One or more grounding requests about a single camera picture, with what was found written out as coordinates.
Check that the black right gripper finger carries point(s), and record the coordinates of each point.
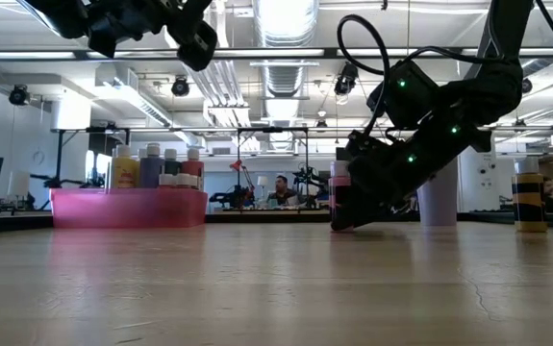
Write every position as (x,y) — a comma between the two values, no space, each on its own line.
(367,211)

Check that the large black paint bottle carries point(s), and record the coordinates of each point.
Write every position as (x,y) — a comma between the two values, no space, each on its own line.
(171,163)

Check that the large purple paint bottle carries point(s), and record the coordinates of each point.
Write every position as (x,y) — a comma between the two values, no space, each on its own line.
(152,170)

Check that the large red paint bottle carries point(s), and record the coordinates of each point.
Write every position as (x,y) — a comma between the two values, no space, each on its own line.
(193,167)

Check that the large yellow paint bottle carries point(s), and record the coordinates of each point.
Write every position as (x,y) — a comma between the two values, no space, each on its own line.
(125,175)

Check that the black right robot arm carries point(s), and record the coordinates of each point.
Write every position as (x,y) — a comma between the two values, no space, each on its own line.
(492,91)

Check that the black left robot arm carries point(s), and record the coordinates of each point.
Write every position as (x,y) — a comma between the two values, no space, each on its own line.
(55,14)

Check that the black background robot arm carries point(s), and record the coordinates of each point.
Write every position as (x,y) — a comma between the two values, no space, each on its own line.
(59,181)
(228,198)
(307,180)

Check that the small pink paint bottle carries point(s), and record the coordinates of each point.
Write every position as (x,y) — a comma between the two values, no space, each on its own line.
(338,185)

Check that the small ochre paint bottle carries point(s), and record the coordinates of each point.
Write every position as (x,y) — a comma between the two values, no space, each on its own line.
(529,192)

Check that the lavender cup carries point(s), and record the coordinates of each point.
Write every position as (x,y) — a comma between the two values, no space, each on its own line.
(442,202)

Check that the white round pillar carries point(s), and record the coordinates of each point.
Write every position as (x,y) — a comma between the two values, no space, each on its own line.
(478,182)

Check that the person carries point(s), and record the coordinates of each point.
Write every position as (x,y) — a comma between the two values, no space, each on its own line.
(283,192)

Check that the small white desk lamp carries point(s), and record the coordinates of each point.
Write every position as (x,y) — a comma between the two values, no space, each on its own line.
(262,181)

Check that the red desk lamp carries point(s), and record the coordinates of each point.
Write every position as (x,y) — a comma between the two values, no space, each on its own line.
(240,173)

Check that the black overhead beam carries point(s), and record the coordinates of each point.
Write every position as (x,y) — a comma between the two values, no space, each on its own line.
(329,53)

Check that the pink plastic bin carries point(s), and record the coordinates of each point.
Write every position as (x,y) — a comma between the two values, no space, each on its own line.
(127,209)

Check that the white box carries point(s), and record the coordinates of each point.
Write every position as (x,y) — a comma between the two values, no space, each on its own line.
(18,183)

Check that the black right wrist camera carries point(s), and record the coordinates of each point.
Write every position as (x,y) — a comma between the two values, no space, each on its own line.
(406,96)

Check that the black workstation frame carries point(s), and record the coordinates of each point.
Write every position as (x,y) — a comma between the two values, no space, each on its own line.
(306,163)
(59,158)

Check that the white rectangular air duct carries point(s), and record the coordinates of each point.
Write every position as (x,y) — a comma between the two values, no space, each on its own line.
(132,96)

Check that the black hanging camera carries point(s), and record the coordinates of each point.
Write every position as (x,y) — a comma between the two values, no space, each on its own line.
(345,79)

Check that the silver ceiling air duct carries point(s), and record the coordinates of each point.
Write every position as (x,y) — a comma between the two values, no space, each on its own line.
(283,29)

